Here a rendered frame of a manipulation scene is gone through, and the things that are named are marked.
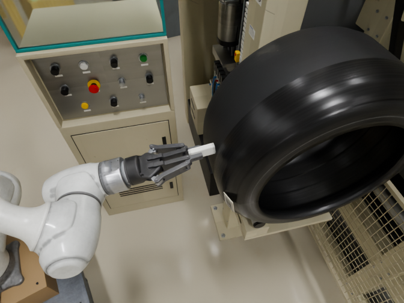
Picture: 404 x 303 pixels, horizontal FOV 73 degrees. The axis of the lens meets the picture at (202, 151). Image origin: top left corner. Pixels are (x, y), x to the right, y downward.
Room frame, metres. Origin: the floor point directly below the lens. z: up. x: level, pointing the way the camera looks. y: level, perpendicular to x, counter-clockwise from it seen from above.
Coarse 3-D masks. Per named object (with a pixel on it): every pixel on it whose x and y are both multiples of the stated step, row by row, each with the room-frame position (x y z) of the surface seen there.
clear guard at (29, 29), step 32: (0, 0) 0.92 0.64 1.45; (32, 0) 0.94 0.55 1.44; (64, 0) 0.96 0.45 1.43; (96, 0) 0.98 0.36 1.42; (128, 0) 1.01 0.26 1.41; (160, 0) 1.02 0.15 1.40; (32, 32) 0.93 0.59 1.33; (64, 32) 0.95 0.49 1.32; (96, 32) 0.97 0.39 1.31; (128, 32) 1.00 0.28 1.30; (160, 32) 1.03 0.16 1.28
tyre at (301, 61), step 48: (288, 48) 0.59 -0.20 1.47; (336, 48) 0.56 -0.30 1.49; (384, 48) 0.61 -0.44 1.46; (240, 96) 0.52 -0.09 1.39; (288, 96) 0.45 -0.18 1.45; (336, 96) 0.42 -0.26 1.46; (384, 96) 0.43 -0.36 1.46; (240, 144) 0.41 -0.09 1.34; (288, 144) 0.37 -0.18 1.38; (336, 144) 0.68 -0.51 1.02; (384, 144) 0.58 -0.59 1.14; (240, 192) 0.36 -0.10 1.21; (288, 192) 0.53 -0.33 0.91; (336, 192) 0.50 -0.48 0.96
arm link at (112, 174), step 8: (112, 160) 0.42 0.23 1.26; (120, 160) 0.42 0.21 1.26; (104, 168) 0.40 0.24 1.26; (112, 168) 0.40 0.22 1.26; (120, 168) 0.40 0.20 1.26; (104, 176) 0.38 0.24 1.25; (112, 176) 0.38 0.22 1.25; (120, 176) 0.38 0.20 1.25; (104, 184) 0.36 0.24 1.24; (112, 184) 0.36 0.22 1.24; (120, 184) 0.37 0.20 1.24; (128, 184) 0.38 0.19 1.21; (112, 192) 0.36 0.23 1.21
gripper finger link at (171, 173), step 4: (180, 164) 0.41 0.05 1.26; (184, 164) 0.41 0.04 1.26; (188, 164) 0.41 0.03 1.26; (172, 168) 0.40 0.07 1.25; (176, 168) 0.40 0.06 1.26; (180, 168) 0.40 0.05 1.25; (184, 168) 0.40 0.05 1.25; (164, 172) 0.39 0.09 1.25; (168, 172) 0.39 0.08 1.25; (172, 172) 0.39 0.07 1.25; (176, 172) 0.40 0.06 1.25; (180, 172) 0.40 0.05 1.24; (160, 176) 0.38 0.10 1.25; (164, 176) 0.38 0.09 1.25; (168, 176) 0.39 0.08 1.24; (172, 176) 0.39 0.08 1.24; (156, 180) 0.37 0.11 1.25; (160, 180) 0.37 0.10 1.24; (164, 180) 0.38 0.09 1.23
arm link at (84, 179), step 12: (72, 168) 0.40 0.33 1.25; (84, 168) 0.40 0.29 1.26; (96, 168) 0.40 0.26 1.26; (48, 180) 0.37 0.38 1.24; (60, 180) 0.36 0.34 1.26; (72, 180) 0.36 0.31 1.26; (84, 180) 0.36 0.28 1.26; (96, 180) 0.37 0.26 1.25; (48, 192) 0.34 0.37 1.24; (60, 192) 0.33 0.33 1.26; (72, 192) 0.32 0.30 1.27; (84, 192) 0.33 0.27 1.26; (96, 192) 0.34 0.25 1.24
